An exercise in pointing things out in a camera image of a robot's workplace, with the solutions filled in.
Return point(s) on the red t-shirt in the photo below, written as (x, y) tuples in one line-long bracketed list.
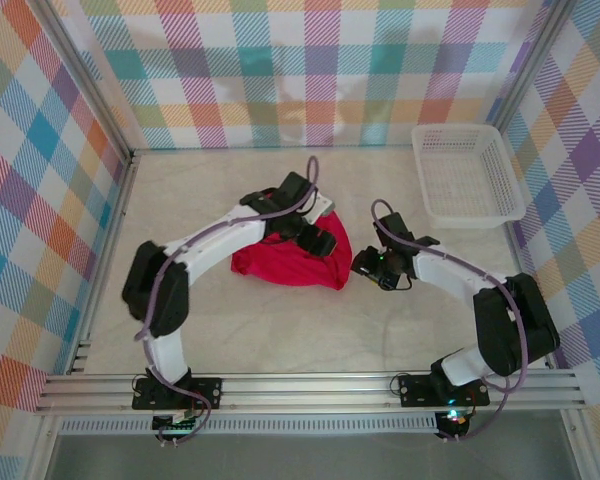
[(290, 270)]

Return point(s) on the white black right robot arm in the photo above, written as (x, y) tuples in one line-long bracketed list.
[(510, 320)]

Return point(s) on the white plastic basket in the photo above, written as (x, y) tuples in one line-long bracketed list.
[(460, 210)]

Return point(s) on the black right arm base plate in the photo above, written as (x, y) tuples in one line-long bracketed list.
[(412, 390)]

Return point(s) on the wide aluminium mounting rail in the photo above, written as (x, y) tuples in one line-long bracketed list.
[(305, 392)]

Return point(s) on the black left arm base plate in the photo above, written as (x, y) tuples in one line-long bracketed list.
[(212, 392)]

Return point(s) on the aluminium frame post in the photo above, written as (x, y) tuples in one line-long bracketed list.
[(530, 65), (87, 85)]

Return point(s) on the aluminium frame leg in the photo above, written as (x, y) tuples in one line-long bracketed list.
[(42, 450), (582, 450)]

